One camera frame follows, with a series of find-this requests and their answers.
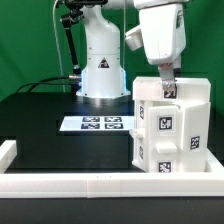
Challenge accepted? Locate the grey hanging cable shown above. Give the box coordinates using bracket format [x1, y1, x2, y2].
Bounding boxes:
[52, 0, 67, 93]

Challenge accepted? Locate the small white tagged cube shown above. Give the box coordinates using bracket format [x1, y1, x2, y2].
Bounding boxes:
[133, 77, 211, 102]

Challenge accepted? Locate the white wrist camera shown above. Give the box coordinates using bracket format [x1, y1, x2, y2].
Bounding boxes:
[125, 26, 143, 51]

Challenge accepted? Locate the white cabinet box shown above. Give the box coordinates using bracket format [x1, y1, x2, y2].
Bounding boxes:
[131, 98, 212, 174]

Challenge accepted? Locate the white cabinet top panel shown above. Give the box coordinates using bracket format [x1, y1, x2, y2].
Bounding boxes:
[147, 105, 183, 173]

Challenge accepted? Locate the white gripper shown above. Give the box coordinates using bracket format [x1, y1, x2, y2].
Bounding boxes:
[134, 0, 187, 90]

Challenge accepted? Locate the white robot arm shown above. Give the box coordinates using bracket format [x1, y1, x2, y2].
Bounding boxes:
[77, 0, 189, 101]

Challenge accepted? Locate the black cable bundle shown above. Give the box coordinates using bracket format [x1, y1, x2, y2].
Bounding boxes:
[16, 75, 83, 94]

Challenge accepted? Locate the white U-shaped frame border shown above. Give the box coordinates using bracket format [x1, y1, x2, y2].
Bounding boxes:
[0, 140, 224, 198]

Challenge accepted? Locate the white base tag plate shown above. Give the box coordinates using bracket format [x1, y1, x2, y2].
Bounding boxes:
[60, 116, 134, 132]

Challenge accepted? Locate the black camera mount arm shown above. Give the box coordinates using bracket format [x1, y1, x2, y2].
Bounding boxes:
[59, 0, 108, 76]

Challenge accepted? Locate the white cabinet door panel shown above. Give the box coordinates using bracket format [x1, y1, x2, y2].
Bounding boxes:
[129, 100, 148, 172]

